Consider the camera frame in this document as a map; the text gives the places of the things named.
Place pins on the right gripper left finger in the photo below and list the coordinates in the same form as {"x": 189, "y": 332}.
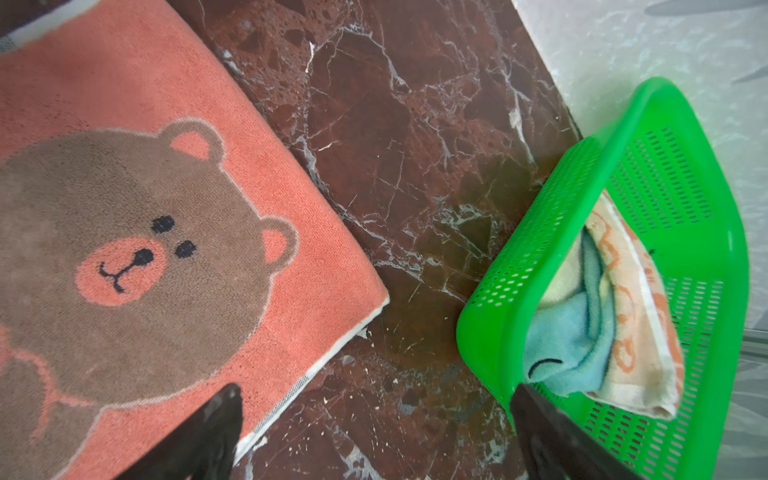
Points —
{"x": 202, "y": 447}

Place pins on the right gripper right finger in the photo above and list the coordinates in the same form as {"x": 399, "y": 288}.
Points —
{"x": 554, "y": 447}

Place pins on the pink brown bear towel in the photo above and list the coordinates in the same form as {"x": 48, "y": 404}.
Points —
{"x": 158, "y": 242}

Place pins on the light blue towel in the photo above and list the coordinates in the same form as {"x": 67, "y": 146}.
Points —
{"x": 569, "y": 339}

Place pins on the cream orange patterned towel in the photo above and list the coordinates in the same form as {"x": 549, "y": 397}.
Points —
{"x": 645, "y": 373}

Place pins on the green perforated plastic basket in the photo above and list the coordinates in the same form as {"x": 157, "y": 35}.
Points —
{"x": 658, "y": 167}

